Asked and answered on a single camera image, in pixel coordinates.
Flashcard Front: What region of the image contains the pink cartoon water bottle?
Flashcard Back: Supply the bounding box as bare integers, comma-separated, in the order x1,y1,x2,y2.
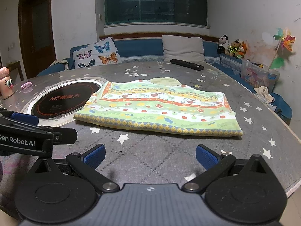
0,67,15,99

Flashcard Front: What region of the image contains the grey star-printed table cover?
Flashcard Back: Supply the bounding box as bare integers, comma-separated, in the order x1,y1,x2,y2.
0,60,301,193

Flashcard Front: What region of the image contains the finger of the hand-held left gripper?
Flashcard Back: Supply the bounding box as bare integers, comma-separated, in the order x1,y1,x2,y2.
0,108,40,126
54,128,78,144

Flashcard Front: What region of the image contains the brown wooden door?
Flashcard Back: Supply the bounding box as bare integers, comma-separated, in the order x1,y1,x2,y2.
18,0,57,79

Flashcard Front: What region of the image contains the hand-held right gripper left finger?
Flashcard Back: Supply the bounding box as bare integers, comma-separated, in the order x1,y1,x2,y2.
27,144,120,193

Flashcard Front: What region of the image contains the crumpled white cloth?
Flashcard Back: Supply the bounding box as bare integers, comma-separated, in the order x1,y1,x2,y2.
255,86,276,104

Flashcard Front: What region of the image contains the clear plastic toy box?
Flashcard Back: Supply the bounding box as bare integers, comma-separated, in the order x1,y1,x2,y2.
241,59,280,92

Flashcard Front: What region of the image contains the crumpled cloth on sofa arm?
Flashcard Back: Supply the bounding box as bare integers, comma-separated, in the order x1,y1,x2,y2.
50,59,69,71

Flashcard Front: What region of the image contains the grey pillow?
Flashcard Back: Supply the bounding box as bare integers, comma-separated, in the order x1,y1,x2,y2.
162,35,206,62

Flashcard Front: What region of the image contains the brown bear plush toy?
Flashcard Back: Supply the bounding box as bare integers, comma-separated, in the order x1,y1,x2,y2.
227,40,240,57

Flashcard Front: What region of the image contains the dark window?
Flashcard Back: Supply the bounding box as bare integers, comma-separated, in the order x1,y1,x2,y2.
104,0,208,26

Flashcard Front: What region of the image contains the orange plush toy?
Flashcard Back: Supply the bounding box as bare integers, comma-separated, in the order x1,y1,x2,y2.
236,41,248,59

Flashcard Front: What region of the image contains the butterfly print pillow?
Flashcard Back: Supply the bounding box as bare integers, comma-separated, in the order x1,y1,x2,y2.
72,37,123,69

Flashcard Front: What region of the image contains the blue sofa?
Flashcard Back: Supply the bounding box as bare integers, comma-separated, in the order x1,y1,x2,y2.
38,36,293,119

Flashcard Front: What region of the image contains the black remote control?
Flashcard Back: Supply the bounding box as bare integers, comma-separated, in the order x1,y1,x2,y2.
170,59,204,71

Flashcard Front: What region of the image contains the green patterned children's garment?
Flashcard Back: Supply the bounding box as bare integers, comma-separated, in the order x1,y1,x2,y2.
74,77,243,138

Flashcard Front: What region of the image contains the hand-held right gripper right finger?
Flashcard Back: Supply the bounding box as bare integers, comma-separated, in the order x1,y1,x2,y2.
182,144,271,193

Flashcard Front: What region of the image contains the colourful pinwheel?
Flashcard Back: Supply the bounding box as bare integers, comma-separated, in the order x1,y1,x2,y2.
268,27,296,71

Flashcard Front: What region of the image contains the panda plush toy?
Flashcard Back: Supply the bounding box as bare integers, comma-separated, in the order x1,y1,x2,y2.
217,35,230,54

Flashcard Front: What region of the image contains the black round induction cooktop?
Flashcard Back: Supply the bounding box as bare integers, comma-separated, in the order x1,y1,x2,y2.
20,76,106,126

